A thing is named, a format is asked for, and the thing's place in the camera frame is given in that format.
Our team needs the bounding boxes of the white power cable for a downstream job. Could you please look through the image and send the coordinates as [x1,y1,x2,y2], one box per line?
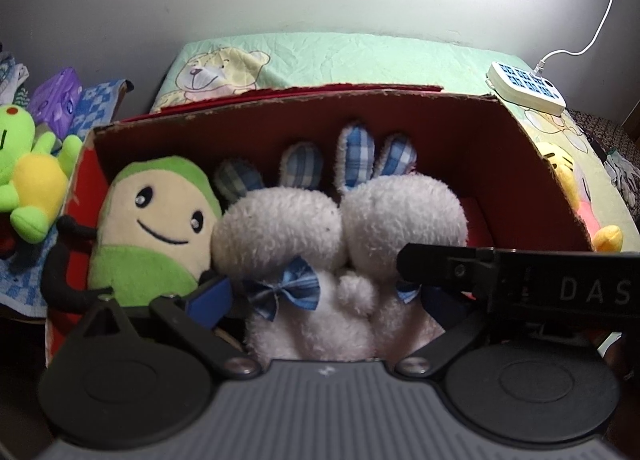
[532,0,628,77]

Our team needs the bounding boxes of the white power strip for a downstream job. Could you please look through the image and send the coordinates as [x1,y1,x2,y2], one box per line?
[486,61,566,116]

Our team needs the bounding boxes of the purple pouch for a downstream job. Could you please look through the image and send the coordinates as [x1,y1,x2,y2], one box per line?
[27,67,82,140]

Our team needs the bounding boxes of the yellow tiger plush toy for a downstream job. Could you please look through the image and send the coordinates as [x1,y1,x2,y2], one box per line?
[537,142,624,252]

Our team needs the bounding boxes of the red cardboard box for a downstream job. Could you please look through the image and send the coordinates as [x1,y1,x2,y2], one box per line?
[48,86,592,367]

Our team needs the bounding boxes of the blue checkered cloth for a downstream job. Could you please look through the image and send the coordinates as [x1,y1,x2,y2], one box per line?
[1,79,134,319]

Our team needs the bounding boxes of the green bear print blanket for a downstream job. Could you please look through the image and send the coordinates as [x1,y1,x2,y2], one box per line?
[151,32,639,251]

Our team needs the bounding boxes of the green bean plush toy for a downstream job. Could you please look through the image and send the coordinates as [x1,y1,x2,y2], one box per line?
[40,154,224,314]

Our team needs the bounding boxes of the white bunny plush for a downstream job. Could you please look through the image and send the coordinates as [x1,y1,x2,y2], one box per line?
[212,142,374,366]
[334,124,468,365]

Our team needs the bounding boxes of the green frog plush toy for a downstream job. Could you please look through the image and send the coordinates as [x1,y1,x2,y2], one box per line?
[1,105,82,244]

